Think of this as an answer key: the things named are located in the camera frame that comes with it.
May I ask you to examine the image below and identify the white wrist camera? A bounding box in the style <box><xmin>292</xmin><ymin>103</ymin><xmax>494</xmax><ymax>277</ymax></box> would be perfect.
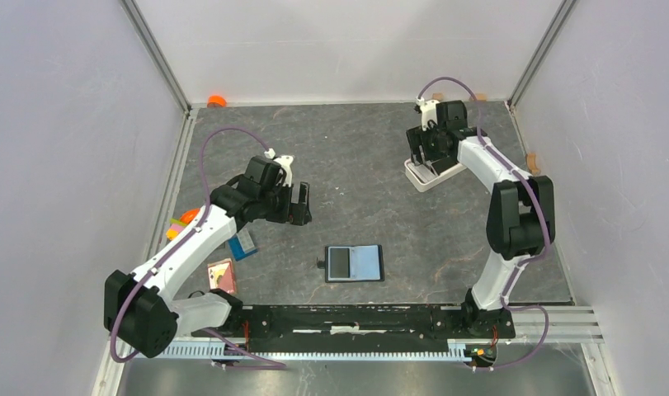
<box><xmin>416</xmin><ymin>97</ymin><xmax>440</xmax><ymax>130</ymax></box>
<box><xmin>264</xmin><ymin>148</ymin><xmax>294</xmax><ymax>187</ymax></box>

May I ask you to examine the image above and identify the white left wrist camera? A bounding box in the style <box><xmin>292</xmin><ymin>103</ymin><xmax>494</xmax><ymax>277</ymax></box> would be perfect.
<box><xmin>264</xmin><ymin>148</ymin><xmax>294</xmax><ymax>187</ymax></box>

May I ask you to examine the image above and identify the pink playing card box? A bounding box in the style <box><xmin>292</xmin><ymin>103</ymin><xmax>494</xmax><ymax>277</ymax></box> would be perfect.
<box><xmin>207</xmin><ymin>258</ymin><xmax>237</xmax><ymax>295</ymax></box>

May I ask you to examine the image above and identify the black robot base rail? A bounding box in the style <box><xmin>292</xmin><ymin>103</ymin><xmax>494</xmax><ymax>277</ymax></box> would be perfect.
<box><xmin>218</xmin><ymin>304</ymin><xmax>516</xmax><ymax>353</ymax></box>

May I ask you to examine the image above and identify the orange round cap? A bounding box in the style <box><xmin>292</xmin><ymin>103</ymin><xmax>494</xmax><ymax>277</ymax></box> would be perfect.
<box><xmin>206</xmin><ymin>95</ymin><xmax>227</xmax><ymax>108</ymax></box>

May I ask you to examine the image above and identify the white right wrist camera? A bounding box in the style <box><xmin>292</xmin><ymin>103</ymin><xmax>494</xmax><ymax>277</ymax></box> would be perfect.
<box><xmin>416</xmin><ymin>97</ymin><xmax>440</xmax><ymax>130</ymax></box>

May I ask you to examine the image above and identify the white card tray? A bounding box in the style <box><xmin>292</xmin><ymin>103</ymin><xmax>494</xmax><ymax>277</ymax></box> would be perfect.
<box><xmin>403</xmin><ymin>159</ymin><xmax>466</xmax><ymax>193</ymax></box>

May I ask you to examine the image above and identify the black card holder wallet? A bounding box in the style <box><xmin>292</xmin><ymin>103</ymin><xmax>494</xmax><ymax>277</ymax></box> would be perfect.
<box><xmin>316</xmin><ymin>244</ymin><xmax>385</xmax><ymax>283</ymax></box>

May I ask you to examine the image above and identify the white slotted cable duct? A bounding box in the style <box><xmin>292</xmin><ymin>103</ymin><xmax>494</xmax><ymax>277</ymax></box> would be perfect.
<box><xmin>158</xmin><ymin>340</ymin><xmax>471</xmax><ymax>363</ymax></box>

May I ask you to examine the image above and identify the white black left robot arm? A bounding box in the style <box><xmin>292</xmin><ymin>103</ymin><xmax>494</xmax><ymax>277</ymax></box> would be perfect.
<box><xmin>103</xmin><ymin>155</ymin><xmax>312</xmax><ymax>357</ymax></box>

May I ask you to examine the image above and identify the wooden curved block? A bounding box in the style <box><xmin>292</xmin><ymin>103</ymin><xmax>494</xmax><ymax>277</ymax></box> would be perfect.
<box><xmin>525</xmin><ymin>153</ymin><xmax>541</xmax><ymax>176</ymax></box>

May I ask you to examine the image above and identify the blue toy block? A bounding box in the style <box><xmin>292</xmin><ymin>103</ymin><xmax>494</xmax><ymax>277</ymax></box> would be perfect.
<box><xmin>227</xmin><ymin>229</ymin><xmax>258</xmax><ymax>262</ymax></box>

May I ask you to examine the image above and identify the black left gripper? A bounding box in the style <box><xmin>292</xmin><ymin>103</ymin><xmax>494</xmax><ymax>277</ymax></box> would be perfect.
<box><xmin>259</xmin><ymin>179</ymin><xmax>311</xmax><ymax>225</ymax></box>

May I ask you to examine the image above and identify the colourful toy brick stack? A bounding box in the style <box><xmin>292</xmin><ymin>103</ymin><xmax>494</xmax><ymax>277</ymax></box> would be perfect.
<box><xmin>165</xmin><ymin>219</ymin><xmax>186</xmax><ymax>241</ymax></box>

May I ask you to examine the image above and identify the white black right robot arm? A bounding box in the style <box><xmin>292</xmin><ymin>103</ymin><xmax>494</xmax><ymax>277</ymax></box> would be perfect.
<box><xmin>404</xmin><ymin>97</ymin><xmax>554</xmax><ymax>337</ymax></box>

